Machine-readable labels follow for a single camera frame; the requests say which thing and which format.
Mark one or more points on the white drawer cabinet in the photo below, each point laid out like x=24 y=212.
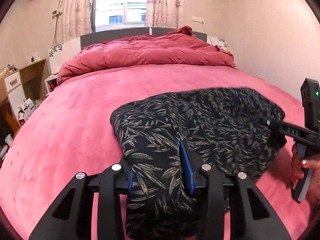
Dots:
x=15 y=92

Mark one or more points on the pink floral curtain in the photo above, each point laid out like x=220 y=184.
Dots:
x=165 y=13
x=76 y=18

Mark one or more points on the window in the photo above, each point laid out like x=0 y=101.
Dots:
x=119 y=14

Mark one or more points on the black leaf-print pants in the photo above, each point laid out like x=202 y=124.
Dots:
x=216 y=124

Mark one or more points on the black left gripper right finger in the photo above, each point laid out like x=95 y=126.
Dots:
x=251 y=215

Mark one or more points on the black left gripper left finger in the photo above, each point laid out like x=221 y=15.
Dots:
x=70 y=214

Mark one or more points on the wall power socket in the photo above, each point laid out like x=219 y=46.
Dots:
x=56 y=13

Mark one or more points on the pink floral right curtain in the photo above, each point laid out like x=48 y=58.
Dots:
x=165 y=13

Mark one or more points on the pink floral left curtain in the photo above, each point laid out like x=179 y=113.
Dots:
x=76 y=18

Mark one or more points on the white floral bedside panel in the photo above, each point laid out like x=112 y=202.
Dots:
x=60 y=53

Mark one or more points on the wooden desk shelf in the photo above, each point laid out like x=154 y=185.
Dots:
x=33 y=77

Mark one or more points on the red quilted duvet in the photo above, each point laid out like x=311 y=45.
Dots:
x=179 y=46

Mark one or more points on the white wall switch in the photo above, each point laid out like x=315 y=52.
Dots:
x=197 y=19

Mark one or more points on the pink bed sheet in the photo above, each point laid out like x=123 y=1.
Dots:
x=71 y=131

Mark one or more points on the dark grey headboard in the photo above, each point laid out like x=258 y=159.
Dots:
x=94 y=38

